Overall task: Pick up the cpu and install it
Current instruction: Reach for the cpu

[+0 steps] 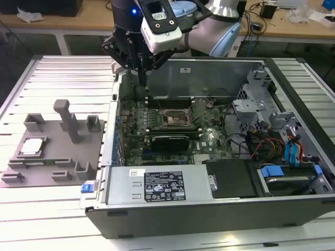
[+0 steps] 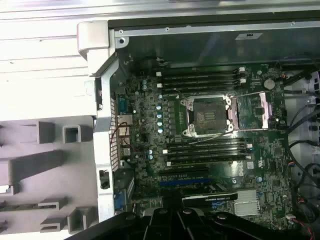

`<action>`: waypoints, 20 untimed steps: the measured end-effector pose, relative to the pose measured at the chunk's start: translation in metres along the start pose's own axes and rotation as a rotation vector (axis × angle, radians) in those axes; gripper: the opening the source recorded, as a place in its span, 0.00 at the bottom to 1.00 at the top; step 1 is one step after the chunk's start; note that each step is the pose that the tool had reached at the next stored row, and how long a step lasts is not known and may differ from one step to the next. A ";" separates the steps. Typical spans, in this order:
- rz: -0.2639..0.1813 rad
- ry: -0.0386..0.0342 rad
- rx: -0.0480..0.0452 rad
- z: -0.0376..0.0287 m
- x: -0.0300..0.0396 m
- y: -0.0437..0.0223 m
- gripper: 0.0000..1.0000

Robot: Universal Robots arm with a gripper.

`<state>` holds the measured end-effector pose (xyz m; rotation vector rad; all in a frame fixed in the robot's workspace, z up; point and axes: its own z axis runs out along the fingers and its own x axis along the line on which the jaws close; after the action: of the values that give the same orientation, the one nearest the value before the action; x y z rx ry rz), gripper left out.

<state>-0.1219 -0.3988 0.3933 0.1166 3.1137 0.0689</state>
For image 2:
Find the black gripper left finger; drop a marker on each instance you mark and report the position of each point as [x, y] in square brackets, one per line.
[162, 225]

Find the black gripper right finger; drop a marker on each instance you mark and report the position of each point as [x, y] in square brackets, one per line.
[195, 225]

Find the thin metal locking lever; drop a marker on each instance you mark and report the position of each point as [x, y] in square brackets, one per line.
[215, 137]
[180, 94]

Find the metal socket cover frame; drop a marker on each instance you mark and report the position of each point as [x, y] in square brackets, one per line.
[265, 110]

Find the CPU socket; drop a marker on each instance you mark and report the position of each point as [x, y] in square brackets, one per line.
[207, 117]

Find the black graphics card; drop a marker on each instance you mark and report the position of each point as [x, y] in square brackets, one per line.
[210, 196]

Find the blue expansion slot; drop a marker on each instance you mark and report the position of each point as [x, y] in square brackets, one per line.
[186, 183]

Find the blue VGA port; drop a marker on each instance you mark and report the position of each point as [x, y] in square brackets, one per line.
[120, 202]

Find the black expansion slot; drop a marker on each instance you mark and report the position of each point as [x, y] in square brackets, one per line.
[183, 173]

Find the silver finned heatsink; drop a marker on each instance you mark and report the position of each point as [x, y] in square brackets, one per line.
[246, 202]

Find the black RAM slot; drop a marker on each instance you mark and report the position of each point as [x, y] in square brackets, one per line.
[207, 149]
[200, 76]
[200, 82]
[207, 143]
[207, 161]
[200, 87]
[200, 70]
[207, 155]

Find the green motherboard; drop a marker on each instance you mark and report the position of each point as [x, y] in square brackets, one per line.
[250, 175]

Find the open black PC case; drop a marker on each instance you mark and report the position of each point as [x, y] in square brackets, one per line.
[103, 150]

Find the grey parts rack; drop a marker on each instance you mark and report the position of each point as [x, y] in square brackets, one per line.
[35, 160]

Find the round coin battery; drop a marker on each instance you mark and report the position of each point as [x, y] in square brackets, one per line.
[269, 84]

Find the white case sticker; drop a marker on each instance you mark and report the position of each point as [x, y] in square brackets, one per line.
[249, 35]

